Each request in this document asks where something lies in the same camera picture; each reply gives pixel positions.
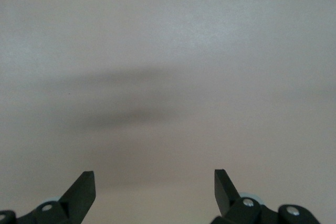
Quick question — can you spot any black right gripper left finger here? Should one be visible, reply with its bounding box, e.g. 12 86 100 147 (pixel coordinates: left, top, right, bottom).
0 170 96 224

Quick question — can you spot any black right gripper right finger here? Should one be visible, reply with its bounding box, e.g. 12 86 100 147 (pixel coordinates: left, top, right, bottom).
211 169 322 224

